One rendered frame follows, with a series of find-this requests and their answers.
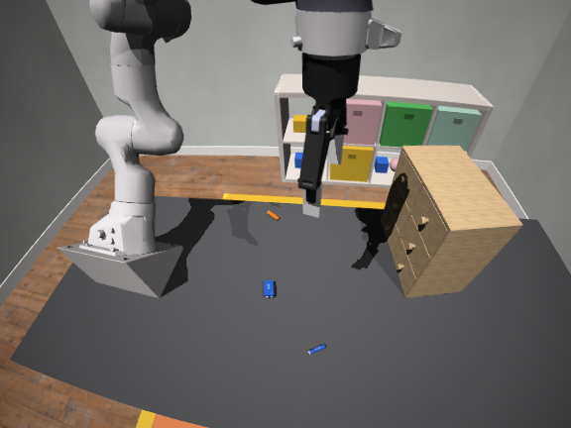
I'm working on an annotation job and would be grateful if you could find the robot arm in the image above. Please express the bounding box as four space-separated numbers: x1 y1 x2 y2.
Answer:
79 0 401 257

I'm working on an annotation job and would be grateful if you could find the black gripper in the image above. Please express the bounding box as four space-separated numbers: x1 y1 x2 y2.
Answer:
297 53 361 218

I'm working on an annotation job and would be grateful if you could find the light wooden chest of drawers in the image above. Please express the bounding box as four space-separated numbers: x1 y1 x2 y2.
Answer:
381 146 522 298

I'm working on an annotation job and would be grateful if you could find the orange and grey battery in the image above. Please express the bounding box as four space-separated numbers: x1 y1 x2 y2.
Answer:
267 211 280 221

